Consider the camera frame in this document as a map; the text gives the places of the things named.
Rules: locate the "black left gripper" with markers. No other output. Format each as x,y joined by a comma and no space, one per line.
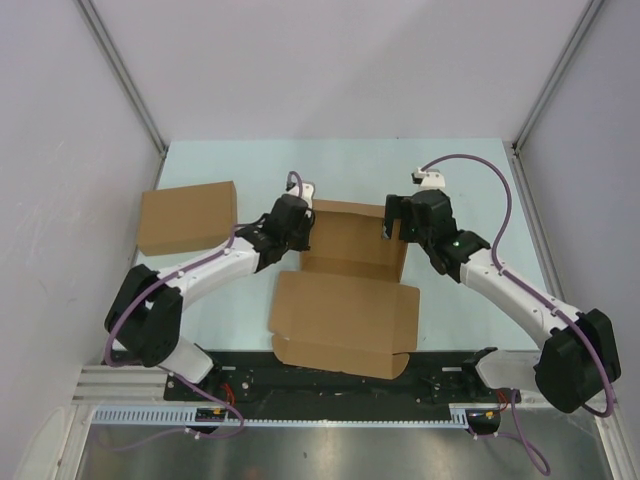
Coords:
302,245

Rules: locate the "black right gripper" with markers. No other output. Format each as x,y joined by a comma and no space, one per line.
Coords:
398,207

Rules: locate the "brown cardboard box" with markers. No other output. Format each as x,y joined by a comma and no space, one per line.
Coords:
186,219
346,310

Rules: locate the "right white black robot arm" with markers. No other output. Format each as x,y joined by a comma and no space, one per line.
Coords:
577,357

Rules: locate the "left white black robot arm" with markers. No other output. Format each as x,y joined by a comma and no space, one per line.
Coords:
145,317

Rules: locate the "folded brown cardboard box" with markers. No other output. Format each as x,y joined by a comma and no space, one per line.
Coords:
186,219

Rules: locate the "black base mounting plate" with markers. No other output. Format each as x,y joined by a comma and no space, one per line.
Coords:
547,374

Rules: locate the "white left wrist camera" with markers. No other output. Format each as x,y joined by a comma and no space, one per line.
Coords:
297,187

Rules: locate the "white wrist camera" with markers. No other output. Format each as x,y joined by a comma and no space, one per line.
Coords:
297,187
429,179

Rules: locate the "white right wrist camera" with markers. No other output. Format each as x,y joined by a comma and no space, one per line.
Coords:
429,179

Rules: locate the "grey slotted cable duct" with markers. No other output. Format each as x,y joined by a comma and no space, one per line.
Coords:
432,416

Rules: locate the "right aluminium corner post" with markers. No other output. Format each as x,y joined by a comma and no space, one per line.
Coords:
578,35

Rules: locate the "aluminium corner post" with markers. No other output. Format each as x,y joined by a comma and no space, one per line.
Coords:
115,61
578,35

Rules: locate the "left aluminium corner post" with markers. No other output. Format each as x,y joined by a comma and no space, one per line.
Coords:
115,61

